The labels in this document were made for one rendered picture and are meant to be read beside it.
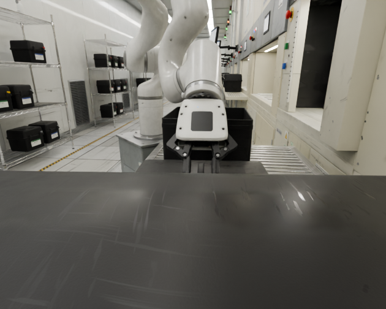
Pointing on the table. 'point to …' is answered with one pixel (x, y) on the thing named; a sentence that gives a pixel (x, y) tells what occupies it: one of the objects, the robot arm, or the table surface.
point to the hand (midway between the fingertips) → (201, 170)
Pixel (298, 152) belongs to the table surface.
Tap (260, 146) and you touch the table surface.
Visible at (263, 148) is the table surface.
